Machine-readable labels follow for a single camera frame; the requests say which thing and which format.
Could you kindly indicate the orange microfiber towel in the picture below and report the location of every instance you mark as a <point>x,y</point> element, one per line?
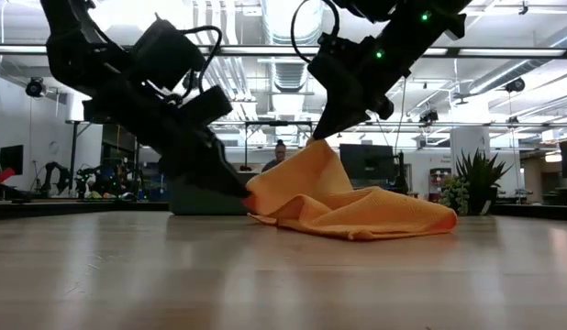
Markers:
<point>334,206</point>

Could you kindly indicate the pale trailing succulent sprig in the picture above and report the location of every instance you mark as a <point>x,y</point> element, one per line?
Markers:
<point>454,192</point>

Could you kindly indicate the round wall clock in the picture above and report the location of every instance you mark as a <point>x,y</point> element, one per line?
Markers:
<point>53,147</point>

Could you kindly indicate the black aluminium rig frame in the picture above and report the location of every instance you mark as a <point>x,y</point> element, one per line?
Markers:
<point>531,212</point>

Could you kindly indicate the red angled bar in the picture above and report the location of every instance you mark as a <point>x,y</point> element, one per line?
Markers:
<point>1,175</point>

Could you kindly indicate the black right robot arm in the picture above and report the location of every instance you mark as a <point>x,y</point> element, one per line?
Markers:
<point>444,7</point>

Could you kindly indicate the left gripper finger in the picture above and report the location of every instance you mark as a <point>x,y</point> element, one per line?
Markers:
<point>187,172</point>
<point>214,160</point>

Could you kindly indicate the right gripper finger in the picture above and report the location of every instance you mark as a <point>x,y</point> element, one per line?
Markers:
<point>336,117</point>
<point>357,105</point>

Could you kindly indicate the black background robot arm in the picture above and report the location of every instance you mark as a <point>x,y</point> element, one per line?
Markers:
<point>58,176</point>
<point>107,181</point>

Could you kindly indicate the teal plastic bin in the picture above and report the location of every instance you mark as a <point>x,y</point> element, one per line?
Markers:
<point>196,204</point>

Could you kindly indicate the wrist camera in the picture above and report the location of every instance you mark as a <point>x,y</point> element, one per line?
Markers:
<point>331,69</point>
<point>166,52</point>

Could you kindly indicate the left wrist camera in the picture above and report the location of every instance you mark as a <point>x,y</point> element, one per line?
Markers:
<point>166,52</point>

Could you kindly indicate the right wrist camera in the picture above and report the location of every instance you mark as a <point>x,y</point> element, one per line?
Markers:
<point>331,69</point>

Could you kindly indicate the black ceiling-mounted device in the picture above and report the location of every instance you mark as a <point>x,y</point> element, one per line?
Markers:
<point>429,115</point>
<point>515,84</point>
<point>35,87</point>

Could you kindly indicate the red and white shelf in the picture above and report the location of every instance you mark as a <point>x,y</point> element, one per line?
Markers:
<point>437,183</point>

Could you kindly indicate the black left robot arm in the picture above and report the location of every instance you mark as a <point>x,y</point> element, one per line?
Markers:
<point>68,46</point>

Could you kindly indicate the black background rack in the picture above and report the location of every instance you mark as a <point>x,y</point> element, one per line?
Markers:
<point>116,142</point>

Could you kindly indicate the spiky potted green plant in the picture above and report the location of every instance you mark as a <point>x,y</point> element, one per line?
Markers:
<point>481,172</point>

